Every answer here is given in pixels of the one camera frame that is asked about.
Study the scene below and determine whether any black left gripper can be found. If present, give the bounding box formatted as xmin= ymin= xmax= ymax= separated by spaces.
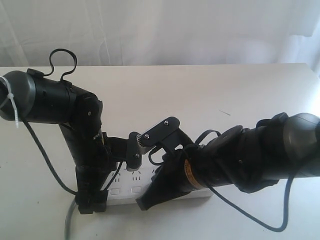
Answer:
xmin=59 ymin=123 xmax=128 ymax=215

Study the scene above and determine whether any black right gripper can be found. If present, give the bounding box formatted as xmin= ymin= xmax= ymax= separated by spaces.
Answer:
xmin=135 ymin=129 xmax=221 ymax=211

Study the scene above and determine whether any white five-outlet power strip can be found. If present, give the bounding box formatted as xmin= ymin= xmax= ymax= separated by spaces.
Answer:
xmin=102 ymin=162 xmax=213 ymax=206

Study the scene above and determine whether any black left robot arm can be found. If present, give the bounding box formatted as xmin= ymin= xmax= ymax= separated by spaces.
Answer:
xmin=0 ymin=69 xmax=130 ymax=214

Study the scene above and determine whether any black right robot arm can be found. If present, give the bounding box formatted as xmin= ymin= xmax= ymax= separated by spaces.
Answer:
xmin=136 ymin=112 xmax=320 ymax=211

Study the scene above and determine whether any white zip tie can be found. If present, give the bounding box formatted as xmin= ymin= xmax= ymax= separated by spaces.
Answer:
xmin=0 ymin=76 xmax=19 ymax=129

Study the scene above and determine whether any white backdrop curtain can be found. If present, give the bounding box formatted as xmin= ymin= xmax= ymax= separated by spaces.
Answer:
xmin=0 ymin=0 xmax=320 ymax=74

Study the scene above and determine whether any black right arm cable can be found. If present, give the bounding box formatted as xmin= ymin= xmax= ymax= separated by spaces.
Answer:
xmin=148 ymin=129 xmax=303 ymax=233

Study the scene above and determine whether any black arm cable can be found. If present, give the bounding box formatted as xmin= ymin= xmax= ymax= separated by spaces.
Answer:
xmin=23 ymin=48 xmax=78 ymax=197
xmin=148 ymin=129 xmax=303 ymax=233

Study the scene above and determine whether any gray cable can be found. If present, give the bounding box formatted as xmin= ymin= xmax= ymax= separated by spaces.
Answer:
xmin=64 ymin=199 xmax=77 ymax=240

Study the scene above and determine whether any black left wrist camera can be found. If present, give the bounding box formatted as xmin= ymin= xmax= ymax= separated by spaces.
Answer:
xmin=125 ymin=132 xmax=142 ymax=172

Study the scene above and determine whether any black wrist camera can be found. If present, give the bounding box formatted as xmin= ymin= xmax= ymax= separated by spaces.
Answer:
xmin=125 ymin=132 xmax=142 ymax=172
xmin=136 ymin=116 xmax=180 ymax=155

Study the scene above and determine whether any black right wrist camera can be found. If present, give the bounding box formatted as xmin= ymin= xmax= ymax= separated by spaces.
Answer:
xmin=136 ymin=116 xmax=180 ymax=155

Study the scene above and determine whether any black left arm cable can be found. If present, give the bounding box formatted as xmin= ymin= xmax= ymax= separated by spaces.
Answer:
xmin=23 ymin=48 xmax=78 ymax=197

